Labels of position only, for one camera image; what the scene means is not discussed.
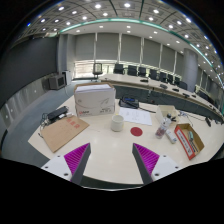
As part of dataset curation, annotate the open cardboard box red edge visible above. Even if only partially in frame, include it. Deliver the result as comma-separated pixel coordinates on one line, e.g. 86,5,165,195
173,123,206,161

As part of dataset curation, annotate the clear water bottle black cap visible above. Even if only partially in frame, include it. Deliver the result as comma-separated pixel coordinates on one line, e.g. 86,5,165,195
154,117,172,140

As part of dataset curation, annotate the flat round red coaster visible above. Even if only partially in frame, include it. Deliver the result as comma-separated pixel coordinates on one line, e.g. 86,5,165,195
130,126,144,137

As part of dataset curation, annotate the white printed paper sheet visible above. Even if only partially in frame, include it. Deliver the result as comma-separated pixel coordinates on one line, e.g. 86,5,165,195
118,107,153,127

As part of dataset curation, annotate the white paper carton box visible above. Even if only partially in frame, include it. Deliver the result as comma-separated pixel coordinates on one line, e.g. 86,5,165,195
73,82,117,118

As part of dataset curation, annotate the black power adapter with cables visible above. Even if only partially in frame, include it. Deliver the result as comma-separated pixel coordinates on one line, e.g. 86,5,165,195
41,105,70,126

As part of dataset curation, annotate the brown paper envelope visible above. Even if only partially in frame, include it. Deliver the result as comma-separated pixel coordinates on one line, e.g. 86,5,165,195
40,115,90,154

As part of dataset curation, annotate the group of ceiling lights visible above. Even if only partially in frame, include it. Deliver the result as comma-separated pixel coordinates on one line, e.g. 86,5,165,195
26,1,221,68

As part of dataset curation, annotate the long curved conference desk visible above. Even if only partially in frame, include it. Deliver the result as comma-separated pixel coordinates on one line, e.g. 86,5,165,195
99,73,224,124

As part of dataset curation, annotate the row of black office chairs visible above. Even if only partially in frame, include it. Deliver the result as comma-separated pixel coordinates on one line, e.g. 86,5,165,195
113,63,189,91

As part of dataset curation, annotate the white mug with yellow print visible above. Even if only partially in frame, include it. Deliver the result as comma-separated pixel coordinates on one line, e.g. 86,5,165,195
110,114,125,133

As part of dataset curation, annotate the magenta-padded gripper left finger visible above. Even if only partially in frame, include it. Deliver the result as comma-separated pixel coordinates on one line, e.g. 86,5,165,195
41,143,92,186

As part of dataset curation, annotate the small white oblong box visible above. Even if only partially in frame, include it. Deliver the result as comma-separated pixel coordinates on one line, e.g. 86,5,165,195
165,128,179,145

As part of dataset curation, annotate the white divided organizer box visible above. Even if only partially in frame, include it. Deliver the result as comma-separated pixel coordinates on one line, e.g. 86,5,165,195
155,104,180,125

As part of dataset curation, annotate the small grey-green case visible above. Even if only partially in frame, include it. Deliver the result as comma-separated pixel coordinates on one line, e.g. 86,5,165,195
187,130,195,143

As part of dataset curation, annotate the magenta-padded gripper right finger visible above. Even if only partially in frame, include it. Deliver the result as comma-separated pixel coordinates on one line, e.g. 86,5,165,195
132,143,183,186

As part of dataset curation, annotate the grey cabinet on floor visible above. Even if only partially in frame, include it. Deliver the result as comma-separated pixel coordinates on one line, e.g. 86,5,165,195
48,73,67,91

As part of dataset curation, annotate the black desk phone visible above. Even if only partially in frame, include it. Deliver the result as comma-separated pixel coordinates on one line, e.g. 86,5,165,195
118,96,140,110

